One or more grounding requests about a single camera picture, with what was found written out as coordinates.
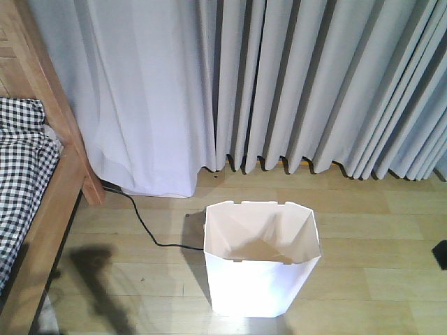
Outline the grey curtain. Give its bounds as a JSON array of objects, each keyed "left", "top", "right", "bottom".
[{"left": 29, "top": 1, "right": 446, "bottom": 197}]

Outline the black outlet power cord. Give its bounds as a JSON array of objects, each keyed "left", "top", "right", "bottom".
[{"left": 101, "top": 179, "right": 205, "bottom": 251}]

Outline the white plastic trash bin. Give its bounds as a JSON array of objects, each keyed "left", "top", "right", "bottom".
[{"left": 203, "top": 201, "right": 321, "bottom": 318}]

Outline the checkered pillow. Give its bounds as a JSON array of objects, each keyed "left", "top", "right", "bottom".
[{"left": 1, "top": 97, "right": 45, "bottom": 142}]

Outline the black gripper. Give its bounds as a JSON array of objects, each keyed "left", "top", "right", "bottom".
[{"left": 432, "top": 240, "right": 447, "bottom": 270}]

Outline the wooden bed frame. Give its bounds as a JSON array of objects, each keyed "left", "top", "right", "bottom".
[{"left": 1, "top": 1, "right": 104, "bottom": 334}]

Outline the checkered bed sheet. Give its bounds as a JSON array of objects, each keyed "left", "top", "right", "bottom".
[{"left": 1, "top": 135, "right": 59, "bottom": 290}]

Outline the grey round rug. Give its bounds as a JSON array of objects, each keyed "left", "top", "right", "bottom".
[{"left": 37, "top": 297, "right": 59, "bottom": 335}]

